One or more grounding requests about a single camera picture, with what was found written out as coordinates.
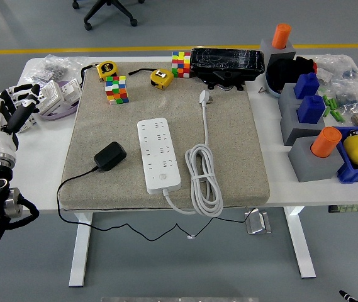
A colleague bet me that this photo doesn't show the black plug adapter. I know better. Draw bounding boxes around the black plug adapter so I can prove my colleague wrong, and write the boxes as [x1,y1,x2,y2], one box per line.
[93,141,128,172]

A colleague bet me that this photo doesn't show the white power strip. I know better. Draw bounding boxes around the white power strip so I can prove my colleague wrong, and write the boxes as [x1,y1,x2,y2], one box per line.
[137,117,181,195]

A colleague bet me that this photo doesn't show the thin black adapter cord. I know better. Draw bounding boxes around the thin black adapter cord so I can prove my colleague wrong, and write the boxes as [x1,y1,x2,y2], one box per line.
[56,165,257,242]

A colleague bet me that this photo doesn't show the white circuit breaker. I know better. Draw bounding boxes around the white circuit breaker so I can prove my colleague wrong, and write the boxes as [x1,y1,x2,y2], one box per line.
[17,103,38,135]

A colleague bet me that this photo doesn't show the clear bag grey screws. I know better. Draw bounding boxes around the clear bag grey screws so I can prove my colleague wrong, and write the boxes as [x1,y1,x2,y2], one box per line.
[23,53,82,86]

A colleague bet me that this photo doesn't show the black table control panel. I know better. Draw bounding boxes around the black table control panel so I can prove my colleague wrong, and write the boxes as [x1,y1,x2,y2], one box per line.
[328,204,358,214]

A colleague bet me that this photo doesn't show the silver metal box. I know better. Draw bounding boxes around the silver metal box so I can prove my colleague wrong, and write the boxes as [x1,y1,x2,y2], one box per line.
[243,210,272,235]

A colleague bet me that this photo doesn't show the blue plastic bin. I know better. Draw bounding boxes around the blue plastic bin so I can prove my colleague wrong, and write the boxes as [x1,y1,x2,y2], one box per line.
[332,126,358,184]

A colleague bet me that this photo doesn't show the yellow tape measure black label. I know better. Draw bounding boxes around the yellow tape measure black label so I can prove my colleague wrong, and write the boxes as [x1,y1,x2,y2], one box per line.
[79,60,119,83]

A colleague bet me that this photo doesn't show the colourful puzzle cube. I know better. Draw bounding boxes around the colourful puzzle cube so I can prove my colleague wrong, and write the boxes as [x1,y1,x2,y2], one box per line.
[104,75,130,106]
[171,51,192,78]

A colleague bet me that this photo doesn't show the grey block with round hole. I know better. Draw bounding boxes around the grey block with round hole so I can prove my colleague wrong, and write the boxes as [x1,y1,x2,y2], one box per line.
[288,137,345,183]
[259,38,296,65]

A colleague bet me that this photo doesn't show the orange cylinder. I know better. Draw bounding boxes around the orange cylinder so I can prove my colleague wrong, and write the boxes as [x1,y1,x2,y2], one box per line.
[271,23,292,50]
[310,126,342,159]

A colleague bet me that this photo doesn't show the black office chair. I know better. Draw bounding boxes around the black office chair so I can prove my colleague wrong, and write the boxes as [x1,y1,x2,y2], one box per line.
[71,0,147,31]

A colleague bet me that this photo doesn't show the yellow tape measure silver clip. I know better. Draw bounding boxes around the yellow tape measure silver clip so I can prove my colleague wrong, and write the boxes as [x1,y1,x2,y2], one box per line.
[128,67,174,91]

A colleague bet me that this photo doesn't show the grey stepped block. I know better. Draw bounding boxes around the grey stepped block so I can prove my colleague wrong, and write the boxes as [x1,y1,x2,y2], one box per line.
[277,83,335,146]

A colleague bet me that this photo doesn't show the blue plastic block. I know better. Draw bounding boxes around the blue plastic block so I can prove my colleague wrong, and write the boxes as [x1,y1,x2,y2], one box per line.
[296,94,327,125]
[293,72,320,100]

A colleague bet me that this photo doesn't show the grey-brown mat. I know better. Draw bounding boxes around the grey-brown mat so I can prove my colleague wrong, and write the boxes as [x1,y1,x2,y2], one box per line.
[61,61,271,212]

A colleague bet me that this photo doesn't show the clear bag blue parts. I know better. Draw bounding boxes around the clear bag blue parts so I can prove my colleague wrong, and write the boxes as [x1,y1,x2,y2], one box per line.
[332,81,358,111]

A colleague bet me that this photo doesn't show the pale blue round base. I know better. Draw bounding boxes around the pale blue round base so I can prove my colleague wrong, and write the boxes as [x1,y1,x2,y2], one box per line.
[264,70,285,99]

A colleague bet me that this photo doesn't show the clear bag white parts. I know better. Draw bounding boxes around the clear bag white parts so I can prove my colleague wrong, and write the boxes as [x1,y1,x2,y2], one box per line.
[315,53,358,86]

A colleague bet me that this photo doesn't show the black cloth bundle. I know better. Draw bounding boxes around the black cloth bundle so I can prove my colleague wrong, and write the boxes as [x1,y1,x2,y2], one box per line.
[266,55,318,92]

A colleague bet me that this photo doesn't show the black device wrapped in film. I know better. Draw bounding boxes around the black device wrapped in film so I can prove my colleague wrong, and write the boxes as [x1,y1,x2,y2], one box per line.
[189,47,266,92]

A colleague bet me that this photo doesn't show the purple strap ring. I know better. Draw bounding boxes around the purple strap ring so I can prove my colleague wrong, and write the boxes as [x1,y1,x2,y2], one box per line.
[38,81,81,122]

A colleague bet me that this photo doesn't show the white wall socket panel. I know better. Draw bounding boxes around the white wall socket panel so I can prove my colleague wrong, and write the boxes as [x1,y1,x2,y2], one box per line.
[36,80,64,114]
[59,78,82,106]

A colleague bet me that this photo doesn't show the white power cord with plug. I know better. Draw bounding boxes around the white power cord with plug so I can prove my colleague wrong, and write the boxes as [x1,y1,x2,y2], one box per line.
[162,89,224,218]

